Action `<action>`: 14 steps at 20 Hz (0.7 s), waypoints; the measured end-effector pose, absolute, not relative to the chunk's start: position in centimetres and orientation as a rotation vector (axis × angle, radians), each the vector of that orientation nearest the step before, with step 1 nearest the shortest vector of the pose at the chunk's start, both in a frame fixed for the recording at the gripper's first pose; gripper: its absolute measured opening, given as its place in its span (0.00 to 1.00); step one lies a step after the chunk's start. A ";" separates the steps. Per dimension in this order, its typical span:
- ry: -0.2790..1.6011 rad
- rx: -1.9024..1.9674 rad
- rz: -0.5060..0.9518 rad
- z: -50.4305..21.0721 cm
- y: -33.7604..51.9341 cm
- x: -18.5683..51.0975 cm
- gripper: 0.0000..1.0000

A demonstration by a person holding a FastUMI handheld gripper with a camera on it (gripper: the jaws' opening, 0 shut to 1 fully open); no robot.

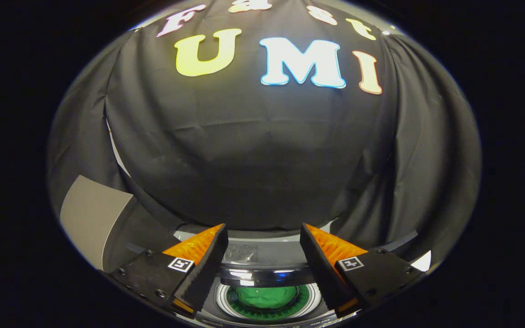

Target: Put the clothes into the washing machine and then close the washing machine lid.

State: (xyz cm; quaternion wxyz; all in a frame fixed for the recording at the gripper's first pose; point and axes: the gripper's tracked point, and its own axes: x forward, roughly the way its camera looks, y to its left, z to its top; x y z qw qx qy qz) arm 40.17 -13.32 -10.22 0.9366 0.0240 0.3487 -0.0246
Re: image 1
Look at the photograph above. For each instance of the grey cabinet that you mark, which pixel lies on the grey cabinet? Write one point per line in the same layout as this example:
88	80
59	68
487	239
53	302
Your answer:
89	214

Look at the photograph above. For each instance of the black backdrop cloth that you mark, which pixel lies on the black backdrop cloth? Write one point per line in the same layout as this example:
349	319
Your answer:
253	150

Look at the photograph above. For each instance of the grey top-load washing machine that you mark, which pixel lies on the grey top-load washing machine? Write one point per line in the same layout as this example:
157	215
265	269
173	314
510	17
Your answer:
185	234

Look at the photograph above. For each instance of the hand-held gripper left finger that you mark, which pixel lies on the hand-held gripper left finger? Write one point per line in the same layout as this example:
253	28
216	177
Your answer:
208	269

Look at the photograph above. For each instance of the green polo shirt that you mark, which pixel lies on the green polo shirt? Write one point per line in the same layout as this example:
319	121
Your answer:
267	296

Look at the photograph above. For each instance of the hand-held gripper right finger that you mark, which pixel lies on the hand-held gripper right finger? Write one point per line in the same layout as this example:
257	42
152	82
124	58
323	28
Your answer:
319	269

